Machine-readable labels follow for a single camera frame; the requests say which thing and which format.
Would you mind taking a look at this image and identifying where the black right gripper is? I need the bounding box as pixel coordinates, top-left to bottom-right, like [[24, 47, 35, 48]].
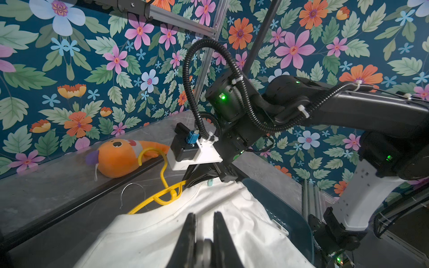
[[182, 162, 249, 188]]

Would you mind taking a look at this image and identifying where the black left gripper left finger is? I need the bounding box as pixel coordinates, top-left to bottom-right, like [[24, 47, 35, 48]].
[[166, 213, 197, 268]]

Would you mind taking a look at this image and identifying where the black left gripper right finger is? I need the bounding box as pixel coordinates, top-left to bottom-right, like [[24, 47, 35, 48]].
[[212, 212, 244, 268]]

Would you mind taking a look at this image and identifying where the yellow plastic hanger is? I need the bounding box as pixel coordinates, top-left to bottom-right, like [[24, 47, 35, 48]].
[[127, 146, 187, 215]]

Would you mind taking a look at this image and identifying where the white t-shirt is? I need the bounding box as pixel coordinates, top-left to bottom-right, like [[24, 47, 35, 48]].
[[76, 179, 312, 268]]

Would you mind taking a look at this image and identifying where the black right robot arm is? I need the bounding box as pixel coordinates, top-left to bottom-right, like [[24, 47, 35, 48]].
[[183, 39, 429, 255]]

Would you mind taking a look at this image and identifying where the dark teal clothespin tray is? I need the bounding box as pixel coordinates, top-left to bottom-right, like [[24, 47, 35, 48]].
[[241, 178, 315, 264]]

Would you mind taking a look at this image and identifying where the orange plush fish toy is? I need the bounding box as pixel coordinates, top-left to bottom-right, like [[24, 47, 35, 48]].
[[86, 138, 169, 179]]

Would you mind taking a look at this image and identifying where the black clothes rack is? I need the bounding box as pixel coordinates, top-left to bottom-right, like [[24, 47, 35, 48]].
[[1, 1, 202, 178]]

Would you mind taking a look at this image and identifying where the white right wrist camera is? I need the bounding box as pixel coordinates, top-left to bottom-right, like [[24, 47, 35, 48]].
[[167, 123, 223, 171]]

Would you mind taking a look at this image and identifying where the black wall hook rail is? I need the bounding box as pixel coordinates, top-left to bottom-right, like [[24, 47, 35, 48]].
[[95, 0, 154, 21]]

